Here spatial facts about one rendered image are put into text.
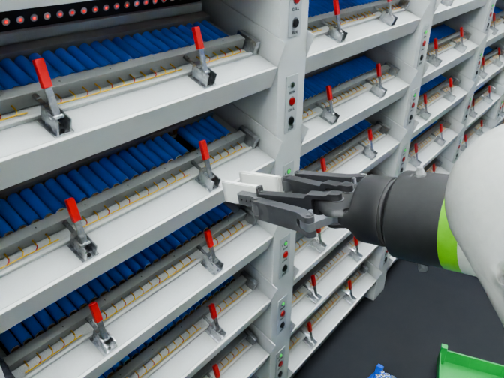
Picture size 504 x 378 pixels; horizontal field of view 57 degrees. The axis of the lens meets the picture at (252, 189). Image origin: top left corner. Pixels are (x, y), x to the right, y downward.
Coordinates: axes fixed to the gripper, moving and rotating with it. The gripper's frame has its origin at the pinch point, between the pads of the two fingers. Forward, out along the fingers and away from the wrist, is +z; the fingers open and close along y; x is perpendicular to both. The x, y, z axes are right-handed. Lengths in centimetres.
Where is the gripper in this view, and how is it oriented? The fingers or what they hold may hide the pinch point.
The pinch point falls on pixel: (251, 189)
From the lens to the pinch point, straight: 62.2
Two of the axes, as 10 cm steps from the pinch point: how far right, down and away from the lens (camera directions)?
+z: -7.5, -1.3, 6.4
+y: 6.4, -3.8, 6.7
